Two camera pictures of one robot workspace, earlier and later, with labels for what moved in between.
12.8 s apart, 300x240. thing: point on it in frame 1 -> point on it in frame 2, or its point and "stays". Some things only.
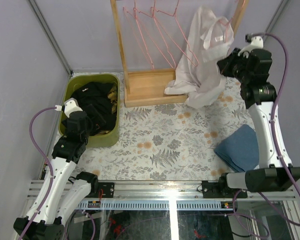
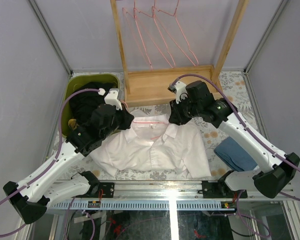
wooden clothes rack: x=147 y=87 stays
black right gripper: x=224 y=65 -> x=175 y=116
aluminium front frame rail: x=166 y=190 stays
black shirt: x=96 y=94 stays
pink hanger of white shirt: x=225 y=23 -> x=127 y=106
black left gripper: x=90 y=117 -> x=120 y=117
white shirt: x=199 y=77 -> x=153 y=142
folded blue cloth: x=241 y=150 stays
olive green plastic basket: x=102 y=139 stays
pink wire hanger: x=132 y=17 -> x=123 y=9
